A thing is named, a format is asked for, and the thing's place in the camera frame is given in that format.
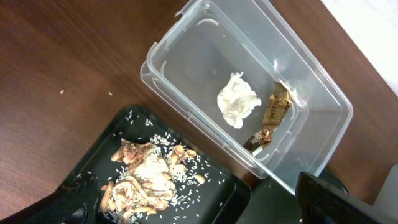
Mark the round black serving tray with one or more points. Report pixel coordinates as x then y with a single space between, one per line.
272 203

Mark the gold snack wrapper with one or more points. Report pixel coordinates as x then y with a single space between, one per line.
278 105

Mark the nuts and rice food waste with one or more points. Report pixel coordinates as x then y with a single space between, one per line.
149 185

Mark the white tissue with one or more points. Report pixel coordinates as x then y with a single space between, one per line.
237 100

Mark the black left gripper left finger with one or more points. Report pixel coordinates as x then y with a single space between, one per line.
74 203

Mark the clear plastic waste bin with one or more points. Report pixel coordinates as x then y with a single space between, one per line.
242 76

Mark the black rectangular tray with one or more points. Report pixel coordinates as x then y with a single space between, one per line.
206 192

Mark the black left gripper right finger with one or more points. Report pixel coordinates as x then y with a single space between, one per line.
321 202

